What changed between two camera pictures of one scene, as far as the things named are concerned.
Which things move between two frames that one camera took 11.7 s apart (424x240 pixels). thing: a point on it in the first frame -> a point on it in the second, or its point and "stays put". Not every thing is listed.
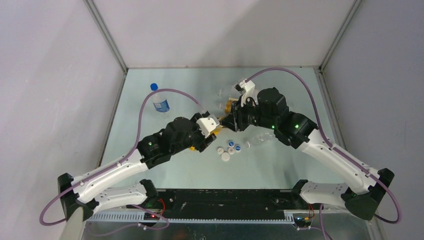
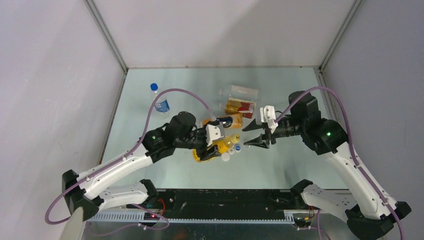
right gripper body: [247, 115] -> [285, 128]
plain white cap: [225, 156] stays put
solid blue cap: [154, 86] stays put
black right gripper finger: [229, 122] -> [253, 125]
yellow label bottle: [221, 118] -> [223, 145]
